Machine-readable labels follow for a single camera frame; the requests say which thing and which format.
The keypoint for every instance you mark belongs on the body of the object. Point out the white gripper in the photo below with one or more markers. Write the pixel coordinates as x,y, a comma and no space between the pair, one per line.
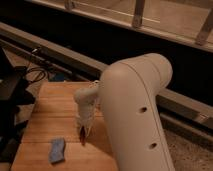
85,117

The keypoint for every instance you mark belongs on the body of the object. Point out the wooden railing frame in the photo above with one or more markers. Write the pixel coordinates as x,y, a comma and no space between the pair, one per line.
188,22

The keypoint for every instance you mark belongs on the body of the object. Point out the metal rail beam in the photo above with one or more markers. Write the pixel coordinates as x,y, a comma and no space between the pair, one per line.
189,98

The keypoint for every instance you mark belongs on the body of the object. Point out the black tripod stand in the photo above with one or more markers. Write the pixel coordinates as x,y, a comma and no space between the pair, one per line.
13,92

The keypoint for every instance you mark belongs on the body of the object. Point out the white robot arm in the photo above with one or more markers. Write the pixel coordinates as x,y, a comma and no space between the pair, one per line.
126,94

